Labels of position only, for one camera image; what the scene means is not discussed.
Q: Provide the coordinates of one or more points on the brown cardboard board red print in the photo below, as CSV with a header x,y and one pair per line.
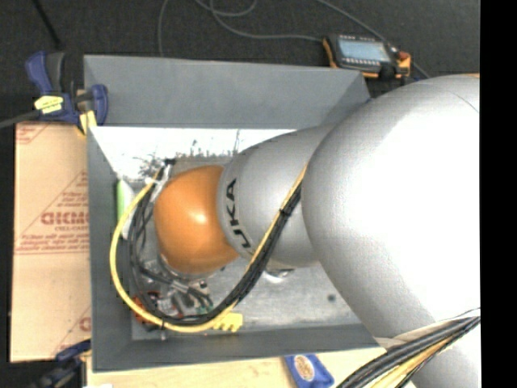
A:
x,y
44,257

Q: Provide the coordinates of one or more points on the green and white flat block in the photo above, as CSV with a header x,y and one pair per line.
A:
x,y
123,200

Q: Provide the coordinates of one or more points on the orange-red small object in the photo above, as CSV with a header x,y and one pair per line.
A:
x,y
138,306

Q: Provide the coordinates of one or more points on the yellow toothed piece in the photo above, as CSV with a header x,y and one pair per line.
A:
x,y
230,322

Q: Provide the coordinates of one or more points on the grey metal bin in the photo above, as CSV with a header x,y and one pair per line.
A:
x,y
210,91

